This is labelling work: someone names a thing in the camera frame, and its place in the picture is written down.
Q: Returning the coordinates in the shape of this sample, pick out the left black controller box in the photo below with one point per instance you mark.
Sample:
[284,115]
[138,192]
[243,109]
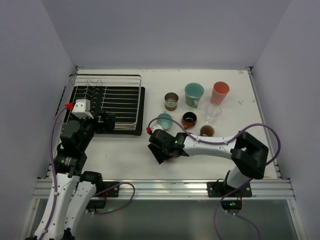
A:
[94,205]

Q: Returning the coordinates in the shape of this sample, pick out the black cup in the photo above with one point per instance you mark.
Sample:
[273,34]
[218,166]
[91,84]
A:
[207,131]

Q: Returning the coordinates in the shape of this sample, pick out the large green mug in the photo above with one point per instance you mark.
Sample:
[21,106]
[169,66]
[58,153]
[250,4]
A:
[193,93]

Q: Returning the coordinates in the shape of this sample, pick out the metal wire dish rack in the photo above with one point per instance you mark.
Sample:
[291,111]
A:
[94,79]

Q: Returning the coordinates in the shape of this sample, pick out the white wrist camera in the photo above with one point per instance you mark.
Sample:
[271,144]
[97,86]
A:
[81,109]
[156,127]

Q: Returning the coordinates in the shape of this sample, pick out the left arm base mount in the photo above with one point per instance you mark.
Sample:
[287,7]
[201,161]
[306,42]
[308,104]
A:
[107,189]

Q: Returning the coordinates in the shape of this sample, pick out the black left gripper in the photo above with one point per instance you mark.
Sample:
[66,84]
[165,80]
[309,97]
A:
[106,120]

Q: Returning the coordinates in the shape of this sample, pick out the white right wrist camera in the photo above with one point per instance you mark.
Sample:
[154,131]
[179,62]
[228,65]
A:
[156,127]

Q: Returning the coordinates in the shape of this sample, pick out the right black controller box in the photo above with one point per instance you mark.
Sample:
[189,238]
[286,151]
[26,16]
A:
[232,206]

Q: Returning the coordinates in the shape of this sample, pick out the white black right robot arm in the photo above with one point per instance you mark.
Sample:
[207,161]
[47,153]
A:
[247,153]

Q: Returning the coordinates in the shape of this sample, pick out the orange white-ringed cup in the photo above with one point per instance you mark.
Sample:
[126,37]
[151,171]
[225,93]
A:
[189,120]

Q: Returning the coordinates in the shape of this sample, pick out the pink plastic cup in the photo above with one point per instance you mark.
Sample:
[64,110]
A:
[219,92]

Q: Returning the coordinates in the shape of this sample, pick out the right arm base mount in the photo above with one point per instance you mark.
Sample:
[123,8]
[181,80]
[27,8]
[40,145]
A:
[220,189]

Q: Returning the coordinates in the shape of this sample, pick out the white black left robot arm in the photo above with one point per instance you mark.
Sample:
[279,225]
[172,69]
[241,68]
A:
[72,188]

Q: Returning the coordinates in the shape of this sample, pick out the black drip tray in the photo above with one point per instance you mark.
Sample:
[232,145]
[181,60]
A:
[127,102]

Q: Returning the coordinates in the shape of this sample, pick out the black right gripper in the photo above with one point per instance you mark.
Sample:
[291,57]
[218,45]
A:
[157,152]

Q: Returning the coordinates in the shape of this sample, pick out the black controller box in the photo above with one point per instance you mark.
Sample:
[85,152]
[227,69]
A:
[232,206]
[94,205]

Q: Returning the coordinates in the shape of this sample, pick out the aluminium front rail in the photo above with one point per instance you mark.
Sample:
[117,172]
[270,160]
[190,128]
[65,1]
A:
[266,189]

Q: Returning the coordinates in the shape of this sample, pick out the small green cup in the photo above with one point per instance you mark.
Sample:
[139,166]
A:
[165,120]

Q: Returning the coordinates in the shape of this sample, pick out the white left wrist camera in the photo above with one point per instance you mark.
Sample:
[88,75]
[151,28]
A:
[81,109]

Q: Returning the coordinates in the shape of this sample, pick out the clear glass cup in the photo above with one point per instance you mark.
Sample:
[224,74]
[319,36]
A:
[212,112]

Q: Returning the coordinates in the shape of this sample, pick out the white brown cup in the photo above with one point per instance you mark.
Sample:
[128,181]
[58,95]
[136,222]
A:
[171,101]

